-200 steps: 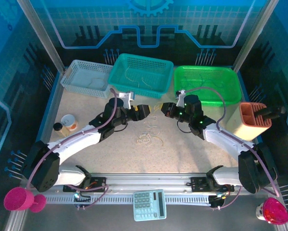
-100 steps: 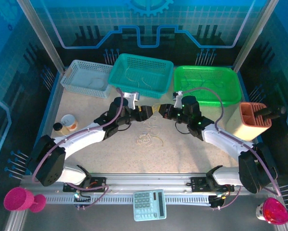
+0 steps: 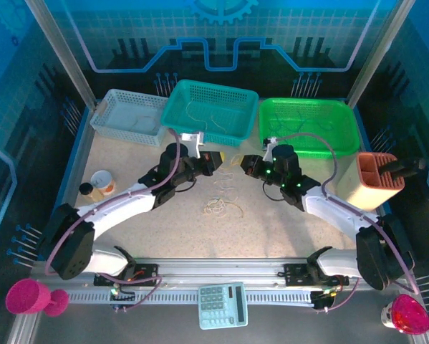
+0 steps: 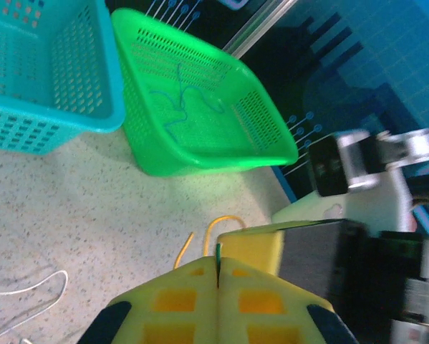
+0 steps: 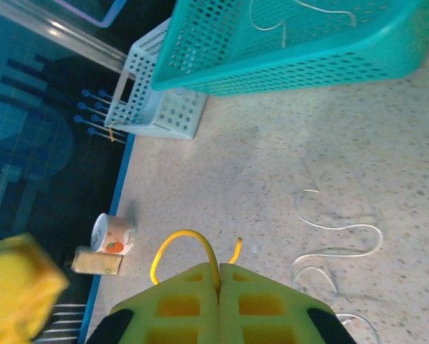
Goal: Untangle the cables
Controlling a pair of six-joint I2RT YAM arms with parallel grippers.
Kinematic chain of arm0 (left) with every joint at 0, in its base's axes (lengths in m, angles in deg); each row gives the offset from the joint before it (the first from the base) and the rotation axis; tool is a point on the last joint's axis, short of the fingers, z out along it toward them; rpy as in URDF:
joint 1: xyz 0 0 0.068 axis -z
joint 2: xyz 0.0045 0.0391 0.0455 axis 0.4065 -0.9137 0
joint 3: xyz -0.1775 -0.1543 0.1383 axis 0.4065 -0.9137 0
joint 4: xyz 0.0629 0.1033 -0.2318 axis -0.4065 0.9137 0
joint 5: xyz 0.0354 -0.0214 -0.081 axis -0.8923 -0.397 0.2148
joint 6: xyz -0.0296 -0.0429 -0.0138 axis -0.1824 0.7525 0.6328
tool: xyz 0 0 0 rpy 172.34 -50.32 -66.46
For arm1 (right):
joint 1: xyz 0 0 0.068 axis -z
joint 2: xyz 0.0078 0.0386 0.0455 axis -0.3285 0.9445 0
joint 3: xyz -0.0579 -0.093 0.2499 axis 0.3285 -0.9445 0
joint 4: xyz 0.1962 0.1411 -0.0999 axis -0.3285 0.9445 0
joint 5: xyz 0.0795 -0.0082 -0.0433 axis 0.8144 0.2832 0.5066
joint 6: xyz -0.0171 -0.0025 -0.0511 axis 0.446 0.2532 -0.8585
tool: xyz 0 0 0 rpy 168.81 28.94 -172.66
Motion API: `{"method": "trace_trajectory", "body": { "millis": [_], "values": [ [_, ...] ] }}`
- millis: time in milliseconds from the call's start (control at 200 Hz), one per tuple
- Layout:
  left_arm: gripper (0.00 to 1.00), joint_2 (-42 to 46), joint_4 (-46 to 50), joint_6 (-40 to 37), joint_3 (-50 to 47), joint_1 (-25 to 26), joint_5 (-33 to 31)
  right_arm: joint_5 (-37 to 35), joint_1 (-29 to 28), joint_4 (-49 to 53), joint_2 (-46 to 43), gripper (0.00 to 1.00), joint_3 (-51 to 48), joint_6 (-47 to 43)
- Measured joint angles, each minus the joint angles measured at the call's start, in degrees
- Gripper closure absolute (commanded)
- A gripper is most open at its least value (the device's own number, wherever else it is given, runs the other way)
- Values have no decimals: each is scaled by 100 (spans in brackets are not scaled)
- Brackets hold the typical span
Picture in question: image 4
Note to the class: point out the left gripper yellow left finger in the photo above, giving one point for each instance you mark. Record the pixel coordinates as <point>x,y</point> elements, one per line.
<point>174,311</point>

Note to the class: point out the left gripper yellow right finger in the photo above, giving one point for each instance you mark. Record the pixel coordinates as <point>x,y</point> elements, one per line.
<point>264,311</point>

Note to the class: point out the teal perforated plastic basket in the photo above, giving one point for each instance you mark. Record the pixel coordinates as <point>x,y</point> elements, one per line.
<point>110,71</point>

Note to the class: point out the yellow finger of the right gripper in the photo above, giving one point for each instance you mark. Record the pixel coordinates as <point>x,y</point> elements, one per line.
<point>253,247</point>

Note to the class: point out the green perforated plastic basket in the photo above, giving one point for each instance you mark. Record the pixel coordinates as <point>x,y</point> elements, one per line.
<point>217,150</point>

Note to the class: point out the aluminium frame post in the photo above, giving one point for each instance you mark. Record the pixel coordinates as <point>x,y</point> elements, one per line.
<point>264,28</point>

